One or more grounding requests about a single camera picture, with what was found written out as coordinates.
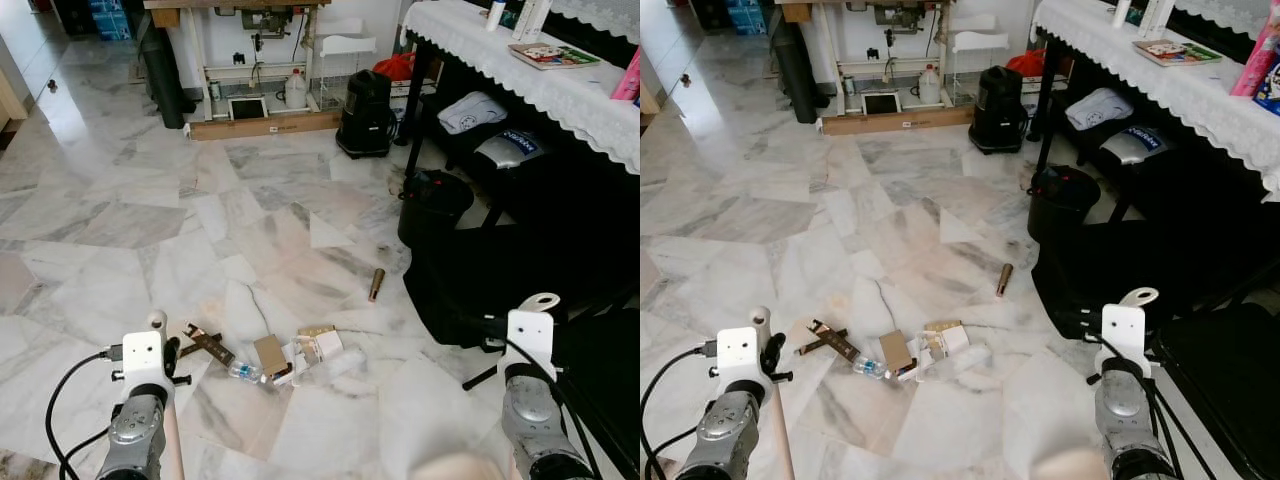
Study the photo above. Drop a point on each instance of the clear plastic wrapper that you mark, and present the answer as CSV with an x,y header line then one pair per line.
x,y
350,362
975,357

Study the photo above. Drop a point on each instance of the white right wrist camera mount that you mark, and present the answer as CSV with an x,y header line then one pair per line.
x,y
1122,335
530,338

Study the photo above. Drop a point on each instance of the small clear plastic bottle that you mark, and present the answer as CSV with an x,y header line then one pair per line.
x,y
245,372
870,368

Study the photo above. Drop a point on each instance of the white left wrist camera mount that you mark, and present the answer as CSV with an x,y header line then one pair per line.
x,y
738,355
141,358

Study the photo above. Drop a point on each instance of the pink package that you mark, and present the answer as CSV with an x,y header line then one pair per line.
x,y
1255,65
628,78

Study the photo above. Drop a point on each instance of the white-framed sewing table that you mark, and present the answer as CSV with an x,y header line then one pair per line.
x,y
845,65
215,70

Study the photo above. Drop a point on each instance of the white plastic jug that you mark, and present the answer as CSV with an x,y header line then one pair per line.
x,y
930,86
296,90

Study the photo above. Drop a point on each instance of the light wooden furniture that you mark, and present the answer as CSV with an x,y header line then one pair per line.
x,y
648,108
10,105

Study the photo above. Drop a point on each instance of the blue box stack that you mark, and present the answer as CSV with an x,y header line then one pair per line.
x,y
110,18
745,15

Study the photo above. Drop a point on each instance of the silver appliance with blue label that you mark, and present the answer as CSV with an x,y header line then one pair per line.
x,y
508,150
1132,146

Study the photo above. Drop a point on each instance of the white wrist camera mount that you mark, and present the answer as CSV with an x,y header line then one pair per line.
x,y
530,338
1122,335
738,355
141,358

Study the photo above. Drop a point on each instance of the small brown cylinder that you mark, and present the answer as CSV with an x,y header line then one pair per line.
x,y
1004,280
377,285

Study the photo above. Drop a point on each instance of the brown cardboard piece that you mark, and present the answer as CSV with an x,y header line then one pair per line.
x,y
271,355
897,352

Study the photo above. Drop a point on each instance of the white folded bag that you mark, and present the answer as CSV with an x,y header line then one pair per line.
x,y
1098,108
472,112

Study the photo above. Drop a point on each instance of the white bottle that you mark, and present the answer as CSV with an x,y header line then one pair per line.
x,y
496,14
1122,12

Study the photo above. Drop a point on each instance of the black canister vacuum cleaner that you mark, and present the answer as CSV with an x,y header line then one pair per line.
x,y
366,115
997,110

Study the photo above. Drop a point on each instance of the blue package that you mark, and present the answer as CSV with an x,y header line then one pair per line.
x,y
1270,92

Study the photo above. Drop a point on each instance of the white flat box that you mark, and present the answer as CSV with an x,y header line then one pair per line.
x,y
530,18
1157,15

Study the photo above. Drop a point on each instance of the black rolled mat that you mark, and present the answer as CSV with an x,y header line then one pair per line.
x,y
165,80
797,75

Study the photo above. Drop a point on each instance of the large black cloth cover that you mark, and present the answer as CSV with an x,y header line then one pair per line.
x,y
1130,270
500,270

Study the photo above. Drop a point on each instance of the table with white lace cloth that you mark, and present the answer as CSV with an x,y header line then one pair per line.
x,y
560,95
1180,90

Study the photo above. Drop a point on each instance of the red plastic bag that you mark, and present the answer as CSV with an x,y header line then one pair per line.
x,y
1026,63
396,67

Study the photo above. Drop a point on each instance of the colourful picture book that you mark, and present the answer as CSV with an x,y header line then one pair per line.
x,y
1178,52
552,55

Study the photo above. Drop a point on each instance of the dark brown strip scrap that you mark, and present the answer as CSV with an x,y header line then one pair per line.
x,y
210,345
835,342

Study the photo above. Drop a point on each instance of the black bucket with red mark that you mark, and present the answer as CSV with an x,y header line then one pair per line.
x,y
432,205
1062,200

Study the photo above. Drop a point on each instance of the white-framed tablet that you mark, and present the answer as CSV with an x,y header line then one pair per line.
x,y
881,104
248,108

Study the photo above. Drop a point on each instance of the long brown cardboard box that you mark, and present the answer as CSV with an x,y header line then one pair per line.
x,y
260,125
895,120

